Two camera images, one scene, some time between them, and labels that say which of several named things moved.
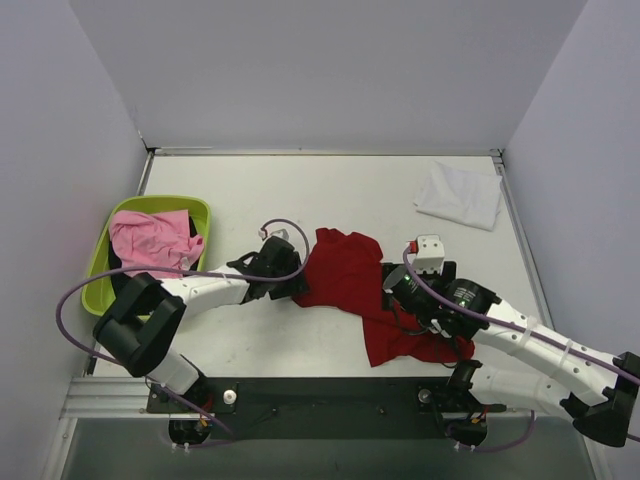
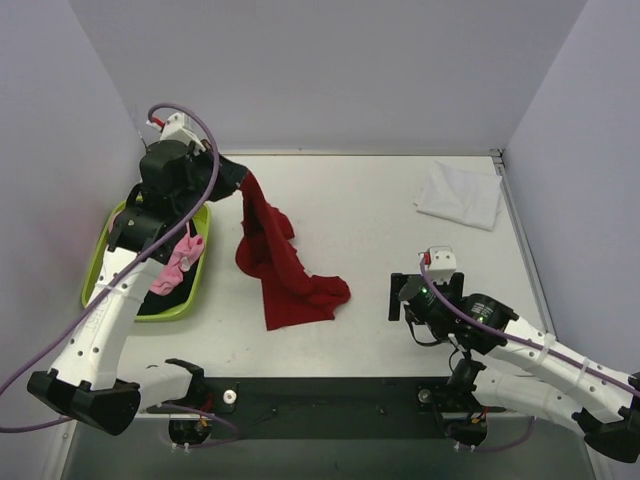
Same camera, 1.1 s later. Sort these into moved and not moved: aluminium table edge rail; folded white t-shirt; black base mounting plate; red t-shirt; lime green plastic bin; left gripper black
Moved: red t-shirt; left gripper black
Not moved: folded white t-shirt; lime green plastic bin; black base mounting plate; aluminium table edge rail
